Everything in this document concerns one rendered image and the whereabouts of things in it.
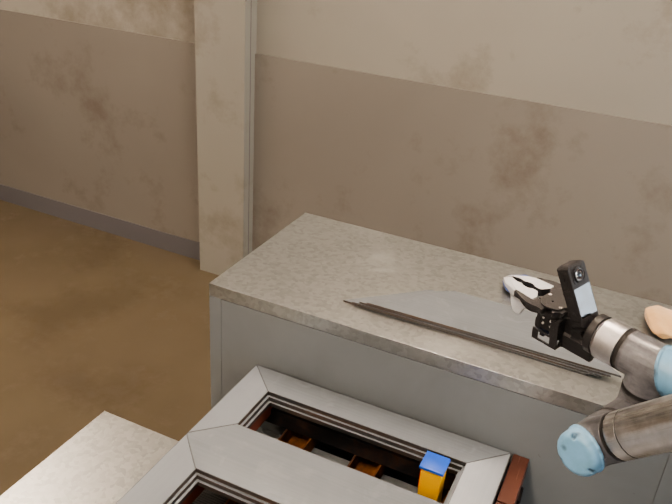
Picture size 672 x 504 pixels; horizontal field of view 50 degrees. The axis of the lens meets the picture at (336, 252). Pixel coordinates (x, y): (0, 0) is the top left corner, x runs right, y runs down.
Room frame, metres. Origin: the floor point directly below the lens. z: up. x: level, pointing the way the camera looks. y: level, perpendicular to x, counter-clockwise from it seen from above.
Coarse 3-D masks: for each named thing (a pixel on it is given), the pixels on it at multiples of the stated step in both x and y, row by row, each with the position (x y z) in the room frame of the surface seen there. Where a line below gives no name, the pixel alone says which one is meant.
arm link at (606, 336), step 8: (608, 320) 1.04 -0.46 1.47; (616, 320) 1.04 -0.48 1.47; (600, 328) 1.03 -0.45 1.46; (608, 328) 1.02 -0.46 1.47; (616, 328) 1.02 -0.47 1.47; (624, 328) 1.02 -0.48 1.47; (592, 336) 1.03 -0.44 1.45; (600, 336) 1.02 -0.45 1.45; (608, 336) 1.01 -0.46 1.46; (616, 336) 1.01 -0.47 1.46; (592, 344) 1.02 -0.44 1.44; (600, 344) 1.01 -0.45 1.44; (608, 344) 1.00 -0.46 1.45; (616, 344) 1.06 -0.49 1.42; (592, 352) 1.02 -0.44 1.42; (600, 352) 1.01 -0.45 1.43; (608, 352) 1.00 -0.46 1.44; (600, 360) 1.02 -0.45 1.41; (608, 360) 1.00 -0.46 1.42
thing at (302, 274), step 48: (288, 240) 2.12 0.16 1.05; (336, 240) 2.15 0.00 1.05; (384, 240) 2.17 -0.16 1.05; (240, 288) 1.79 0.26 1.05; (288, 288) 1.81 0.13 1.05; (336, 288) 1.83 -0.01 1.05; (384, 288) 1.85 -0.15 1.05; (432, 288) 1.87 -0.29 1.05; (480, 288) 1.89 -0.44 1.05; (384, 336) 1.59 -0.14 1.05; (432, 336) 1.61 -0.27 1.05; (528, 384) 1.44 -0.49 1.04; (576, 384) 1.44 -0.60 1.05
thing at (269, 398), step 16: (272, 400) 1.57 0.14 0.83; (288, 400) 1.56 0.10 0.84; (256, 416) 1.51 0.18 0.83; (304, 416) 1.53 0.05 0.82; (320, 416) 1.51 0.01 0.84; (336, 416) 1.50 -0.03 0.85; (352, 432) 1.47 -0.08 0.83; (368, 432) 1.46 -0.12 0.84; (400, 448) 1.42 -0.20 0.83; (416, 448) 1.41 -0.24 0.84; (464, 464) 1.36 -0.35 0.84; (192, 480) 1.25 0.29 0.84; (208, 480) 1.26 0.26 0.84; (176, 496) 1.20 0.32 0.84; (224, 496) 1.23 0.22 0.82; (240, 496) 1.22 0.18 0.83; (256, 496) 1.21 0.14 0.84; (448, 496) 1.27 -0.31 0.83; (496, 496) 1.29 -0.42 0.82
